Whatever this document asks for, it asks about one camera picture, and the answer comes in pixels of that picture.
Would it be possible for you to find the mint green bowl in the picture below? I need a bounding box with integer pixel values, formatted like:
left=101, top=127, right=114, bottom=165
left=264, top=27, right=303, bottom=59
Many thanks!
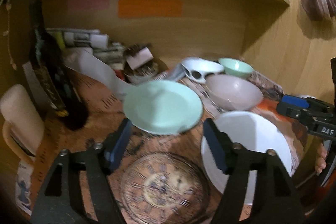
left=218, top=58, right=254, bottom=79

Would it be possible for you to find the small bowl of trinkets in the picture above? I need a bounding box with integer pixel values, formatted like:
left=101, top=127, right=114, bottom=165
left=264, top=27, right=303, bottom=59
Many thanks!
left=124, top=63, right=159, bottom=85

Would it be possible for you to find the mint green plate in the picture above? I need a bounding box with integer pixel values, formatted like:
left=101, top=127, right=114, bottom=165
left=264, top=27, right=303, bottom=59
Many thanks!
left=123, top=80, right=203, bottom=135

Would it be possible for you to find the dark wine bottle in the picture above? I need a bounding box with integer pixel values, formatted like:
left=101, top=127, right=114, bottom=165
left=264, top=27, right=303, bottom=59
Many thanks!
left=29, top=0, right=88, bottom=131

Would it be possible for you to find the pink mug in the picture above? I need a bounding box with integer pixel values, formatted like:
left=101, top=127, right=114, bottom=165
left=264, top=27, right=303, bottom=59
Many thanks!
left=1, top=84, right=45, bottom=166

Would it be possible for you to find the stack of newspapers and books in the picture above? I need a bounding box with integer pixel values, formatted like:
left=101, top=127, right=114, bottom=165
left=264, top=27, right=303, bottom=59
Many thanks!
left=47, top=28, right=125, bottom=71

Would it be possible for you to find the grey paper sheet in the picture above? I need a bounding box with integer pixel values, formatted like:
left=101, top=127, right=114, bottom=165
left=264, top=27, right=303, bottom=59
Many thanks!
left=63, top=50, right=135, bottom=101

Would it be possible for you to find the white card box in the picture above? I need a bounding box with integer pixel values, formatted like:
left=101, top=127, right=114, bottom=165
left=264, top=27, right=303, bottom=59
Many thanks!
left=126, top=47, right=154, bottom=70

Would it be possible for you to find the white patterned bowl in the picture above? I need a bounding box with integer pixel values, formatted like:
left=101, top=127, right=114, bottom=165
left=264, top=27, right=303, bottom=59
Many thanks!
left=181, top=57, right=224, bottom=84

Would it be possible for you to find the stitch cartoon sticker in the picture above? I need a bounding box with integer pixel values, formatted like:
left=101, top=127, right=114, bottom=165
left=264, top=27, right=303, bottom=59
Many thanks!
left=15, top=160, right=33, bottom=216

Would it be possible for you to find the white plate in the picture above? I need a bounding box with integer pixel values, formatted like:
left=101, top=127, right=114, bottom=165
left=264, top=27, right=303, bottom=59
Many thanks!
left=201, top=111, right=291, bottom=193

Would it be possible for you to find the pink-grey bowl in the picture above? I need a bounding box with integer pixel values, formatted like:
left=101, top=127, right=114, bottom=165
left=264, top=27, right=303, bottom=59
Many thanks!
left=205, top=75, right=264, bottom=111

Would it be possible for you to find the orange sticky note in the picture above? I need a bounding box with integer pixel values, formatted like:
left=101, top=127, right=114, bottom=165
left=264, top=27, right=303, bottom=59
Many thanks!
left=117, top=0, right=183, bottom=19

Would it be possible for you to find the person right hand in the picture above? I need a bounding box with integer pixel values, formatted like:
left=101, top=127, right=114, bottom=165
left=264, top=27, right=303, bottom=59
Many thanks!
left=315, top=143, right=327, bottom=174

